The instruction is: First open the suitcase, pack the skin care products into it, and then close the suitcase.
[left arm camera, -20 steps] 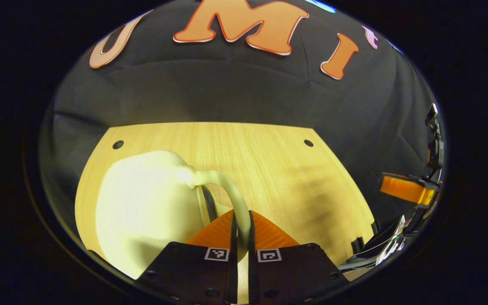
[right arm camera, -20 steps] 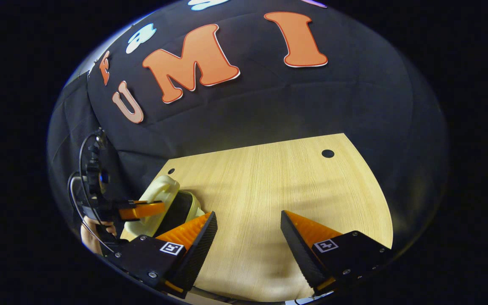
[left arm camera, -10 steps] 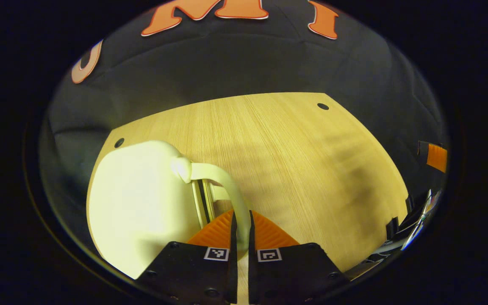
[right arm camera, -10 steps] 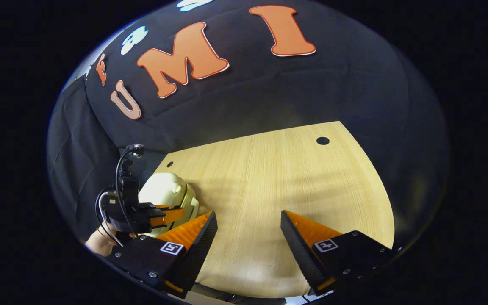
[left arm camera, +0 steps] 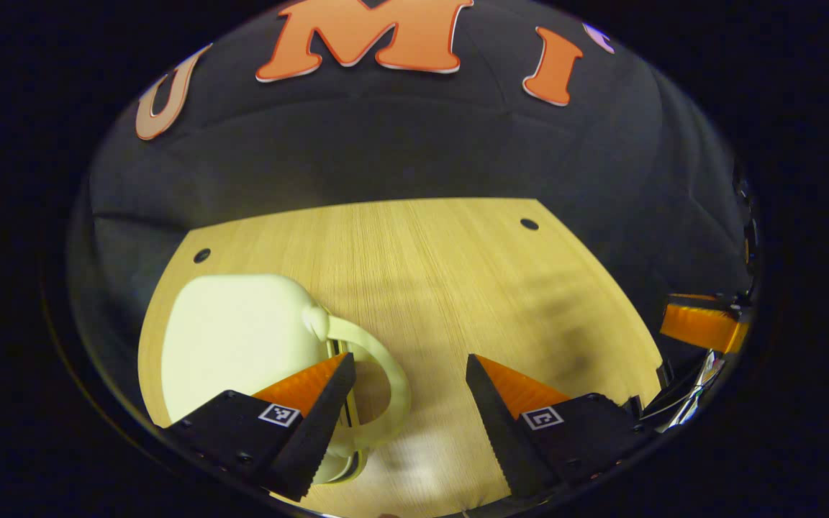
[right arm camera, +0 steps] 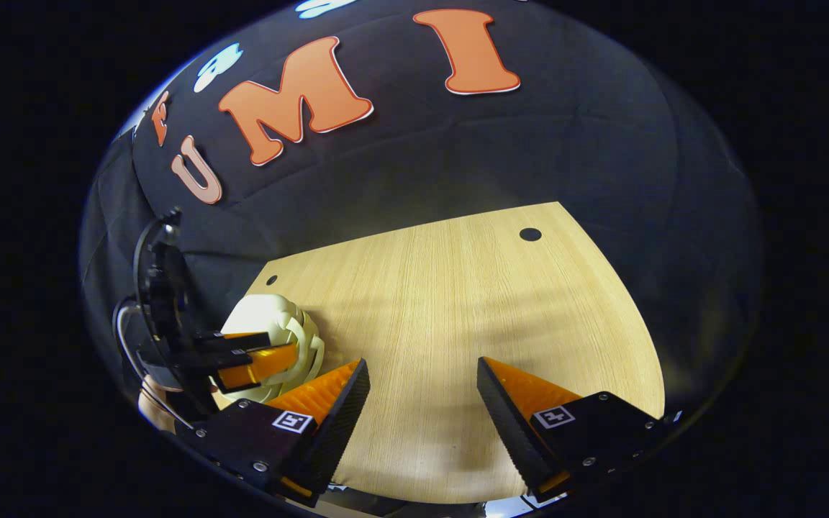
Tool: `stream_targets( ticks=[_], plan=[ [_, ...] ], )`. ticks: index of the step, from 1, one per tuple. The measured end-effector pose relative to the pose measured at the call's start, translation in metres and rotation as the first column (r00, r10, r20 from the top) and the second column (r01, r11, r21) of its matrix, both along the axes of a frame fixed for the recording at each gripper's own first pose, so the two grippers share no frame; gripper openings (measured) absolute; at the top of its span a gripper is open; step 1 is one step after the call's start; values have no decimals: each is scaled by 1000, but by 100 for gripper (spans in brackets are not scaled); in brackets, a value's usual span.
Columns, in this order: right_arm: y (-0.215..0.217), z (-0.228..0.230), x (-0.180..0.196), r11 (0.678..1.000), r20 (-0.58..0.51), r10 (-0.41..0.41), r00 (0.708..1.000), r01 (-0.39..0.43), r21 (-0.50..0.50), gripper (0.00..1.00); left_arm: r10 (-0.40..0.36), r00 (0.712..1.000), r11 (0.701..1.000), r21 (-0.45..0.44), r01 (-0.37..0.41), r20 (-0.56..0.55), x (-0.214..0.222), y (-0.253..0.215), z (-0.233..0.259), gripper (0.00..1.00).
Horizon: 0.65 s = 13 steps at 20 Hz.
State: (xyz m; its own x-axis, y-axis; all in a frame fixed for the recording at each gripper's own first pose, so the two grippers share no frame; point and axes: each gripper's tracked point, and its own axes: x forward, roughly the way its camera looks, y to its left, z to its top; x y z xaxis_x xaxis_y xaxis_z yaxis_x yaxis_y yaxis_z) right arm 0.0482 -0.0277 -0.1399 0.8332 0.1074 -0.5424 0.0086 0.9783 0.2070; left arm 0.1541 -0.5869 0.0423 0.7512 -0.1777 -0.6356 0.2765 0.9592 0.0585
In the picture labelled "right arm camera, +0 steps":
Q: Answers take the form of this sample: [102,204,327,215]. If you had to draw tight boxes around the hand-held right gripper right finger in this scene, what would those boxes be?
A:
[476,356,679,504]

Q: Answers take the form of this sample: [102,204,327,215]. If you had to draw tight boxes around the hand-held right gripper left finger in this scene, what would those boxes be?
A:
[184,358,371,508]

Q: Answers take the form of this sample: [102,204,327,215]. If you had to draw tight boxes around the pale yellow suitcase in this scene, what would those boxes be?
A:
[219,294,326,408]

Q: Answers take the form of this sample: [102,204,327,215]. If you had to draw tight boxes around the thin grey gripper cable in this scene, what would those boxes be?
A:
[112,294,196,432]

